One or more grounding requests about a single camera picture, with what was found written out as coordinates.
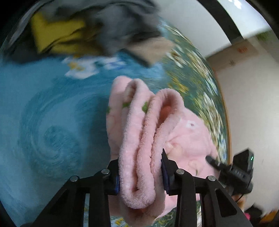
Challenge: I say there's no olive yellow garment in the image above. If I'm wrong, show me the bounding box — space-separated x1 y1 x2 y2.
30 12 103 56

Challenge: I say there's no beige fleece garment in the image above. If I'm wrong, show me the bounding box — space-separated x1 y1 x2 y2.
126 36 175 67

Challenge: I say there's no floral green blue blanket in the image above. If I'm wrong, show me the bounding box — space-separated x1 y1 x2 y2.
1 21 228 226

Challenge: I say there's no pink fleece garment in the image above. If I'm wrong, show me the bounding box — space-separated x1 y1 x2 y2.
106 76 218 226

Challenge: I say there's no dark grey clothes pile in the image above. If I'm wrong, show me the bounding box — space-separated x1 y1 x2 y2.
1 1 161 63

